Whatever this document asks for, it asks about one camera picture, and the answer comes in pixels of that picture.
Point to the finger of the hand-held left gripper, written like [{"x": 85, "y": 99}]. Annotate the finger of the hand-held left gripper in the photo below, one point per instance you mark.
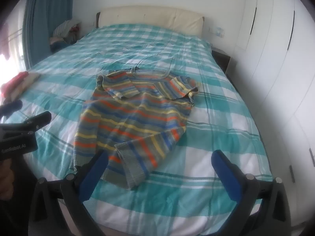
[
  {"x": 29, "y": 123},
  {"x": 11, "y": 106}
]

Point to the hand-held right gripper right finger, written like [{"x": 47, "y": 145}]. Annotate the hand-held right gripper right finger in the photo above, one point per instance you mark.
[{"x": 226, "y": 174}]

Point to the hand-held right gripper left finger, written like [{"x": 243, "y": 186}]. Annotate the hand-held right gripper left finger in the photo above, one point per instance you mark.
[{"x": 94, "y": 174}]

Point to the striped knitted sweater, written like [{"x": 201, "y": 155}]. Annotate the striped knitted sweater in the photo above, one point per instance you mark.
[{"x": 137, "y": 113}]

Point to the pile of clothes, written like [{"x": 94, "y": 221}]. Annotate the pile of clothes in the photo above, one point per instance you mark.
[{"x": 64, "y": 35}]

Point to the red cloth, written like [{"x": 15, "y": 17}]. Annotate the red cloth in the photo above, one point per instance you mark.
[{"x": 13, "y": 82}]

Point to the teal plaid bed cover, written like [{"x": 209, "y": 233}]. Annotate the teal plaid bed cover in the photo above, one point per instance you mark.
[{"x": 209, "y": 132}]

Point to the blue curtain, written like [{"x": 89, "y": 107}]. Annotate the blue curtain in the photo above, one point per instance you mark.
[{"x": 46, "y": 17}]

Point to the dark wooden nightstand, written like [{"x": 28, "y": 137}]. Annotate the dark wooden nightstand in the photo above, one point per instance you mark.
[{"x": 221, "y": 58}]

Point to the white wardrobe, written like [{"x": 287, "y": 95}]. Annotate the white wardrobe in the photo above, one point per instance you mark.
[{"x": 270, "y": 54}]

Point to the cream padded headboard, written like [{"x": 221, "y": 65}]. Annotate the cream padded headboard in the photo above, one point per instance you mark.
[{"x": 147, "y": 17}]

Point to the wall socket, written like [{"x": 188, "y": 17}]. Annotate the wall socket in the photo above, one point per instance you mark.
[{"x": 219, "y": 32}]

